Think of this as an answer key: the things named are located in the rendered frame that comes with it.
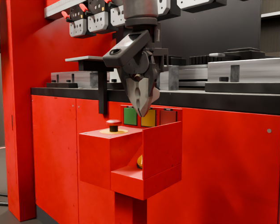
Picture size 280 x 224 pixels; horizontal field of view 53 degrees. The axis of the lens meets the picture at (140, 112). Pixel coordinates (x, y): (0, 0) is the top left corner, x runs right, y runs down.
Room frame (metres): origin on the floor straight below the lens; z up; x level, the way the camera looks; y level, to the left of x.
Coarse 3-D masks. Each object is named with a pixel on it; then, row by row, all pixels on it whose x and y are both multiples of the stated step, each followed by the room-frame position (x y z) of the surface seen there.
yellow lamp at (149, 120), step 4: (148, 112) 0.74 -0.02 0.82; (152, 112) 0.73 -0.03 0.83; (148, 116) 0.74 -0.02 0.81; (152, 116) 0.73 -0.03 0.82; (144, 120) 0.75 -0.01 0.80; (148, 120) 0.74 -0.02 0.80; (152, 120) 0.73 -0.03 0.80; (144, 124) 0.75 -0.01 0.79; (148, 124) 0.74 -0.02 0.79; (152, 124) 0.73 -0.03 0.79
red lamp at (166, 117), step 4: (160, 112) 0.72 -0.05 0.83; (164, 112) 0.71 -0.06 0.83; (168, 112) 0.70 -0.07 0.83; (172, 112) 0.69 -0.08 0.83; (160, 116) 0.72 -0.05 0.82; (164, 116) 0.71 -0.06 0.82; (168, 116) 0.70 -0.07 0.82; (172, 116) 0.69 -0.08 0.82; (160, 120) 0.72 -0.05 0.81; (164, 120) 0.71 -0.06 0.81; (168, 120) 0.70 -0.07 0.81; (172, 120) 0.69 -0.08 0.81; (160, 124) 0.72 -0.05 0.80
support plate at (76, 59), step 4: (84, 56) 1.04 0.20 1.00; (88, 56) 1.03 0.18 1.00; (92, 56) 1.04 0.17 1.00; (96, 56) 1.05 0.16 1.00; (68, 60) 1.14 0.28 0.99; (72, 60) 1.12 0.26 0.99; (76, 60) 1.12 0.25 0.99; (92, 60) 1.12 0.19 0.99; (96, 60) 1.12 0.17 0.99; (100, 60) 1.12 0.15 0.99
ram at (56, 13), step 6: (48, 0) 1.84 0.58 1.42; (54, 0) 1.77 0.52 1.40; (72, 0) 1.60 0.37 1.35; (78, 0) 1.55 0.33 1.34; (84, 0) 1.50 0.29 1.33; (60, 6) 1.71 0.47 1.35; (66, 6) 1.66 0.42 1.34; (48, 12) 1.84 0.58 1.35; (54, 12) 1.78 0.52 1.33; (60, 12) 1.75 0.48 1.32; (66, 12) 1.75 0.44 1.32; (48, 18) 1.90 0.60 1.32; (54, 18) 1.90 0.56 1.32
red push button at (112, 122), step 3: (108, 120) 0.70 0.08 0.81; (111, 120) 0.70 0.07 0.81; (114, 120) 0.70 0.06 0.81; (117, 120) 0.70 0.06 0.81; (108, 123) 0.69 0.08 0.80; (111, 123) 0.69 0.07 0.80; (114, 123) 0.69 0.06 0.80; (117, 123) 0.69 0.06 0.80; (120, 123) 0.70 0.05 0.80; (111, 126) 0.70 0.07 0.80; (114, 126) 0.69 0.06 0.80; (117, 126) 0.70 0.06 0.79; (111, 129) 0.70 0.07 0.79; (114, 129) 0.69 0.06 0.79; (117, 129) 0.70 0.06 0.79
